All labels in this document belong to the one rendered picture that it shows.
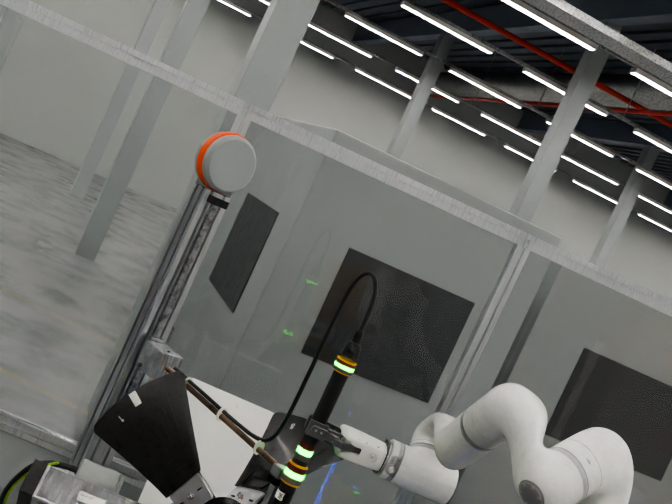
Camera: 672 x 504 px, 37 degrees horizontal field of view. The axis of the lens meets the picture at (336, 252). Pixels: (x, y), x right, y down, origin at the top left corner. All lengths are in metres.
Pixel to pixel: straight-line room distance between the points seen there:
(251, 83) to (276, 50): 0.26
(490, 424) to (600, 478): 0.22
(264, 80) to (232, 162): 3.67
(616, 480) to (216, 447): 1.04
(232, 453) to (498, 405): 0.86
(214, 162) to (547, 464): 1.24
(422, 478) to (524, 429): 0.40
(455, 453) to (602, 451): 0.31
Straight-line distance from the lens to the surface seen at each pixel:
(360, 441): 2.05
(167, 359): 2.53
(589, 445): 1.77
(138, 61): 2.74
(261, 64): 6.21
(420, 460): 2.10
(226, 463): 2.44
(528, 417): 1.77
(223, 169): 2.56
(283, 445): 2.27
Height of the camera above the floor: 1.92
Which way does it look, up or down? 3 degrees down
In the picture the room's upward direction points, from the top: 25 degrees clockwise
